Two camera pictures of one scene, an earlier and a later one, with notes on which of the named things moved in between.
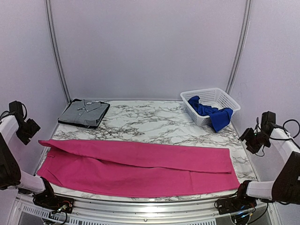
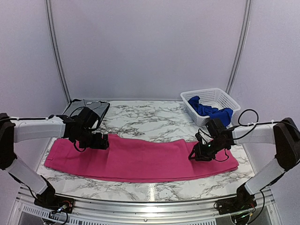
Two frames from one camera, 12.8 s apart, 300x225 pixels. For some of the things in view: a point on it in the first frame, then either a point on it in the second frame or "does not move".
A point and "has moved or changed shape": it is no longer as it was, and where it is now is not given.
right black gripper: [246, 135] -> [200, 153]
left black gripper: [34, 128] -> [97, 144]
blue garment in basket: [219, 117] does not move
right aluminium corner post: [242, 48] does not move
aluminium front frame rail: [25, 211] does not move
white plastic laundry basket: [214, 97] does not move
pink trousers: [137, 169] has moved or changed shape
